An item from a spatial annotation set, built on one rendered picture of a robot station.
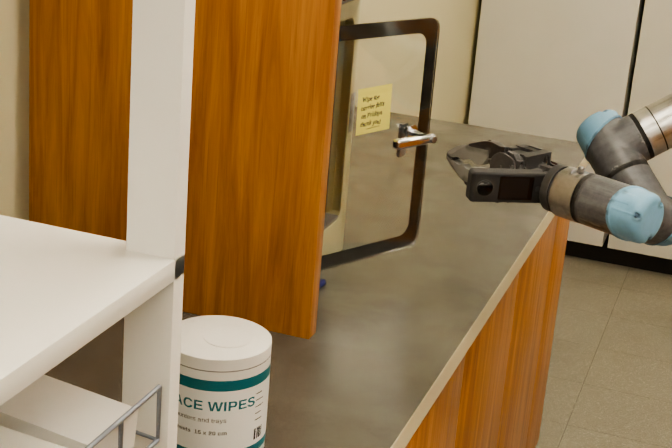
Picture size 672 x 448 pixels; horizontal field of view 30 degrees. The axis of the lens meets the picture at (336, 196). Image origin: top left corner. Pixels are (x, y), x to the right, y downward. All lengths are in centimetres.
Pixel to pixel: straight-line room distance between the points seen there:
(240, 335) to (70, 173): 56
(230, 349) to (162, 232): 51
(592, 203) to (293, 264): 45
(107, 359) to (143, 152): 84
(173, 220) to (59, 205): 102
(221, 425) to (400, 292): 66
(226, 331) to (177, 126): 60
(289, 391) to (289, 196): 29
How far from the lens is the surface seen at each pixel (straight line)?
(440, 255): 230
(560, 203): 183
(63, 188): 202
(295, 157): 182
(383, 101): 203
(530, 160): 189
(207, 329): 156
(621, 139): 192
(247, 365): 150
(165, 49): 98
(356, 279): 215
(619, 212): 177
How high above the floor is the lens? 173
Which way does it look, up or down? 18 degrees down
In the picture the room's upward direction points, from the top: 5 degrees clockwise
